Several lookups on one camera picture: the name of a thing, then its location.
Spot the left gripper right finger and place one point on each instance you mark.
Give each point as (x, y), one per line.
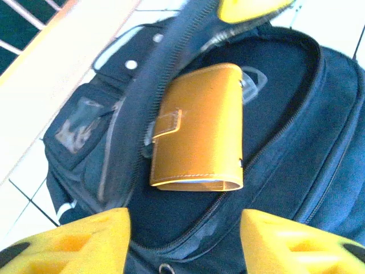
(299, 251)

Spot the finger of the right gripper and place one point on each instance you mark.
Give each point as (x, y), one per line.
(251, 8)

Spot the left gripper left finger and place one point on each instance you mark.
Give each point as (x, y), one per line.
(71, 248)

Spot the navy blue backpack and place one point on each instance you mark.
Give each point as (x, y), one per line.
(285, 142)

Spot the yellow leather wallet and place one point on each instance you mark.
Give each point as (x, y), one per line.
(199, 128)

